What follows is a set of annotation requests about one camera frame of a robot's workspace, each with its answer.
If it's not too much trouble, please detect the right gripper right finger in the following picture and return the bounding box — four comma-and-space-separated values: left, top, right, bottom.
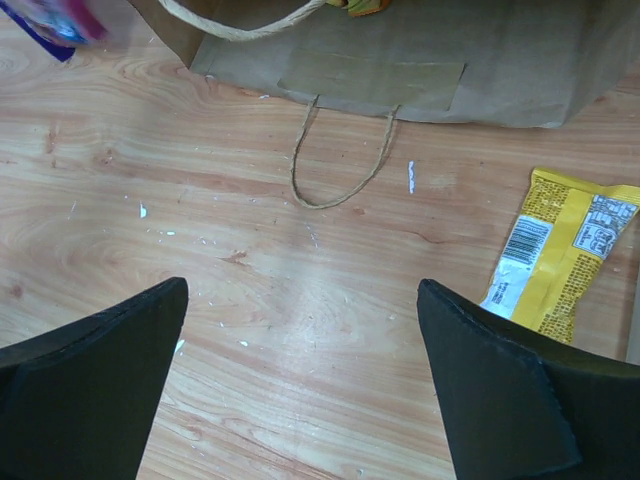
417, 279, 639, 479

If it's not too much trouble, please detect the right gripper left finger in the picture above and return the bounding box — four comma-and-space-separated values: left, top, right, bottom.
1, 277, 188, 479

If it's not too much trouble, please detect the yellow snack packet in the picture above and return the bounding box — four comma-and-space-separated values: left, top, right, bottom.
480, 168, 639, 344

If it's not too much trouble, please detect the red brown paper bag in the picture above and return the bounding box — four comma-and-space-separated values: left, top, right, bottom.
127, 0, 640, 209

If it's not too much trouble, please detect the purple snack packet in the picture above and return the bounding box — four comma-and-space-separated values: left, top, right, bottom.
1, 0, 108, 62

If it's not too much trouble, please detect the orange Fox's candy packet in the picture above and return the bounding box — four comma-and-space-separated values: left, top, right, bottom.
325, 0, 391, 17

